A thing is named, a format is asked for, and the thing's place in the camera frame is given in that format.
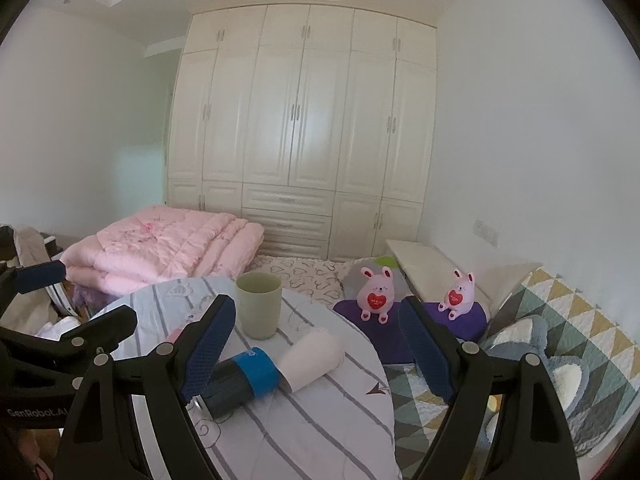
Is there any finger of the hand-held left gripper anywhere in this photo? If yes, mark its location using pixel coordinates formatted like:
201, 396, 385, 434
0, 259, 67, 311
0, 305, 138, 362

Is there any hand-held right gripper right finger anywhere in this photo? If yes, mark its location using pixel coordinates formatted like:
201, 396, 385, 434
397, 296, 581, 480

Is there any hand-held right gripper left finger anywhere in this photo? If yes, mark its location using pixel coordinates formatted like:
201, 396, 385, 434
52, 294, 237, 480

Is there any dark cup with blue band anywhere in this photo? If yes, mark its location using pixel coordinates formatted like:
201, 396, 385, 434
202, 346, 279, 420

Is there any pale pink cup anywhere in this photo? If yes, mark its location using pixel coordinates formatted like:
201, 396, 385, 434
276, 327, 346, 393

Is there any light green cup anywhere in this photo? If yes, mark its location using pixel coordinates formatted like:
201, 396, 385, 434
236, 272, 284, 341

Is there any purple blanket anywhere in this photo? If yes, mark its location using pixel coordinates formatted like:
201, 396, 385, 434
72, 282, 112, 319

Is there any purple cushion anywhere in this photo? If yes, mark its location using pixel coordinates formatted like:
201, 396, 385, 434
422, 301, 490, 344
332, 297, 417, 365

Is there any pink plush rabbit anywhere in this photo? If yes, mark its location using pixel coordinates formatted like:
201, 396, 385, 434
438, 270, 476, 322
357, 266, 397, 323

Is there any white board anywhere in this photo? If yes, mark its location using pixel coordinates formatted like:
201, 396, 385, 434
385, 239, 493, 312

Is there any grey plush pillow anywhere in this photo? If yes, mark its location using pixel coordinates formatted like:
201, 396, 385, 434
477, 315, 593, 456

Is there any pink folded quilt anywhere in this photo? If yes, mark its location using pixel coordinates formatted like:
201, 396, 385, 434
60, 205, 266, 297

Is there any grey green pillow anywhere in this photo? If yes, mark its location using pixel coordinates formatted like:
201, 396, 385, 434
335, 255, 417, 306

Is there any heart print bedsheet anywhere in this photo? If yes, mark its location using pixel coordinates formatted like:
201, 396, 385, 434
247, 255, 361, 307

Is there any striped white cloth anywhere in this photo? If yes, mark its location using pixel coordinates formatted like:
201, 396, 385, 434
90, 274, 403, 480

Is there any triangle pattern quilt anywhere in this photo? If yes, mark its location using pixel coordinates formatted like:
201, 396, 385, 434
385, 265, 640, 480

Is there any cream wardrobe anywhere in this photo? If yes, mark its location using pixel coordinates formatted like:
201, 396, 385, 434
162, 4, 438, 263

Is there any wall switch panel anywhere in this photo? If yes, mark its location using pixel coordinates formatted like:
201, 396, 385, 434
472, 218, 499, 247

